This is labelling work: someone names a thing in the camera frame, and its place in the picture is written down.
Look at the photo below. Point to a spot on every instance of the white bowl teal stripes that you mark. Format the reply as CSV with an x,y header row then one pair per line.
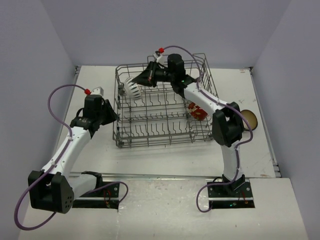
x,y
132,89

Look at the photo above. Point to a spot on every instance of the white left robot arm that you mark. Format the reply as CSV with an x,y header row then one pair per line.
x,y
51,190

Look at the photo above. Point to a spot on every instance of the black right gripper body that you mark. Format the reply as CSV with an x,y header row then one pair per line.
x,y
162,75

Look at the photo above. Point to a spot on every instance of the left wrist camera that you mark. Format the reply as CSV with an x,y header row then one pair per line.
x,y
96,91

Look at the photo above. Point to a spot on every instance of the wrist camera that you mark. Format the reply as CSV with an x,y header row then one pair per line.
x,y
96,91
158,56

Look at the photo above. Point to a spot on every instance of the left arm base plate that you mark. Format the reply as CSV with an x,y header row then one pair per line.
x,y
107,198

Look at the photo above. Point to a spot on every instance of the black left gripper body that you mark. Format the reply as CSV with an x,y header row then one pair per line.
x,y
106,115

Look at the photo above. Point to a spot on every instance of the black gold patterned bowl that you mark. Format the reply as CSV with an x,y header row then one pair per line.
x,y
251,118

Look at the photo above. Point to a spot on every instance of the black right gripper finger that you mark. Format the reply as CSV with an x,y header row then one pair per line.
x,y
153,66
144,79

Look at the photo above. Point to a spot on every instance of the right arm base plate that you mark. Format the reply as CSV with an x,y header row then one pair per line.
x,y
220,197

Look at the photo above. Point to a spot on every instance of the red floral bowl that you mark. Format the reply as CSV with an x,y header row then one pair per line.
x,y
196,112

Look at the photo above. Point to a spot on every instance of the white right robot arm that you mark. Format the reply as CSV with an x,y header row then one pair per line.
x,y
227,122

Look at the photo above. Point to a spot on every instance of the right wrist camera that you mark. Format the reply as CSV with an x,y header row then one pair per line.
x,y
158,56

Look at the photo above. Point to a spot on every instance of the grey wire dish rack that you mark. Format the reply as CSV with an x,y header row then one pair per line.
x,y
159,117

